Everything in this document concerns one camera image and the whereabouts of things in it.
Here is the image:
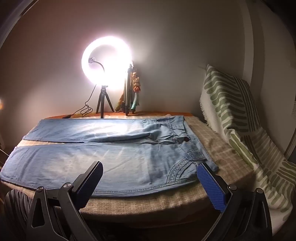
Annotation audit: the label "light blue denim pants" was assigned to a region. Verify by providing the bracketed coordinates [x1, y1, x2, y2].
[0, 115, 219, 198]

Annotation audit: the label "small black tripod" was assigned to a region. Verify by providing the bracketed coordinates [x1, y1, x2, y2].
[96, 85, 114, 118]

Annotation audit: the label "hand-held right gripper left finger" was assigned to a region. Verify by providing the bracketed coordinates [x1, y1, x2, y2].
[25, 161, 104, 241]

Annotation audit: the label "dark striped cloth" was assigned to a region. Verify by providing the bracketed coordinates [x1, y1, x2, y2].
[3, 189, 35, 234]

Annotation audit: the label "black ring light cable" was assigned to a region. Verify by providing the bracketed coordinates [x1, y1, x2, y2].
[62, 83, 97, 119]

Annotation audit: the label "white ring light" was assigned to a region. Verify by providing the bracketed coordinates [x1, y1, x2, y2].
[81, 36, 135, 92]

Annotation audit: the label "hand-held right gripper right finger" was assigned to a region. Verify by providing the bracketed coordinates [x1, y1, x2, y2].
[196, 162, 272, 241]

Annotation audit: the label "colourful hanging doll ornament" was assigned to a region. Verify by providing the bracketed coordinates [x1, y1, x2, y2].
[131, 72, 142, 114]

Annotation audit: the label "folded silver tripod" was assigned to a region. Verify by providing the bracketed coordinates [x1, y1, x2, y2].
[121, 64, 137, 116]

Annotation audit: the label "beige plaid blanket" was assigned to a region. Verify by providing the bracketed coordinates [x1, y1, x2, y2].
[14, 113, 255, 220]

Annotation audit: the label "yellow-brown cloth strip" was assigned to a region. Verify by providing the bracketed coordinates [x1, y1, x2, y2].
[115, 92, 126, 113]

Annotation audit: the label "orange bed sheet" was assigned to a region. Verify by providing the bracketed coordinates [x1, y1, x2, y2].
[44, 112, 193, 120]

